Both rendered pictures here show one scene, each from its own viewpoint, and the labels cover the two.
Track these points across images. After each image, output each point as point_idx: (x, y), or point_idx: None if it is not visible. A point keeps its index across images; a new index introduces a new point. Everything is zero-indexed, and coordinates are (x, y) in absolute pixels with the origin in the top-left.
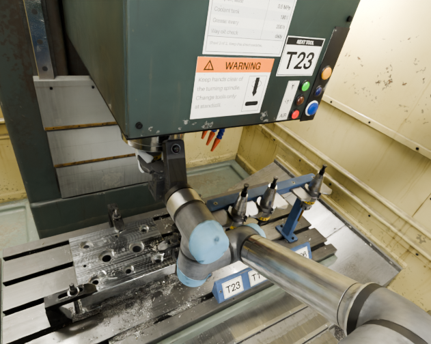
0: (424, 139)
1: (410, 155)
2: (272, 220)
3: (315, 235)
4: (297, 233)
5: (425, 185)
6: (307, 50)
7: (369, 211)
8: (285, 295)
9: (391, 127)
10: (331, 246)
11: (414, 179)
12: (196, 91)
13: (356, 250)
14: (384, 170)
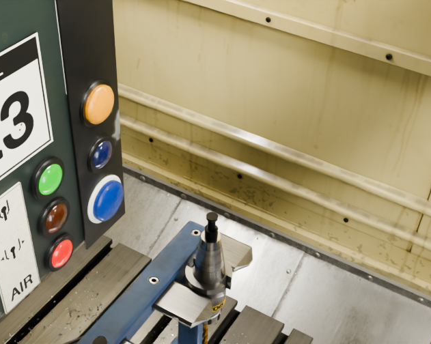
0: (396, 32)
1: (379, 72)
2: (147, 338)
3: (257, 327)
4: (215, 340)
5: (430, 129)
6: None
7: (342, 213)
8: None
9: (320, 19)
10: (298, 337)
11: (406, 121)
12: None
13: (347, 302)
14: (341, 117)
